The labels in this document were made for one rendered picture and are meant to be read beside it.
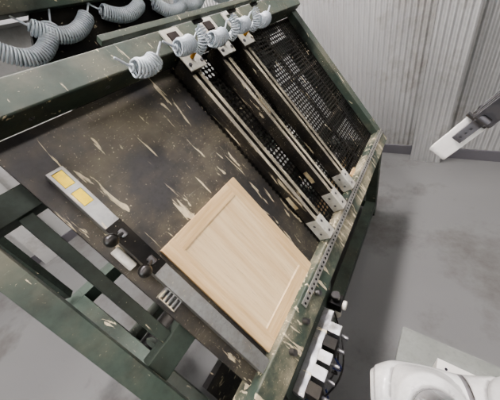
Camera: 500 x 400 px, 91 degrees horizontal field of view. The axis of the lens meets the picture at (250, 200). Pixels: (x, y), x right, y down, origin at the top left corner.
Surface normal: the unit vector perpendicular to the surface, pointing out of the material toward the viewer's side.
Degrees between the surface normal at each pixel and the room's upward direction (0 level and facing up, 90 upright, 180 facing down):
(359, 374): 0
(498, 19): 90
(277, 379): 56
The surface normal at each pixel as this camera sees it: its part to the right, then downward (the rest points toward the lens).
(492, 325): -0.23, -0.77
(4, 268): 0.54, -0.29
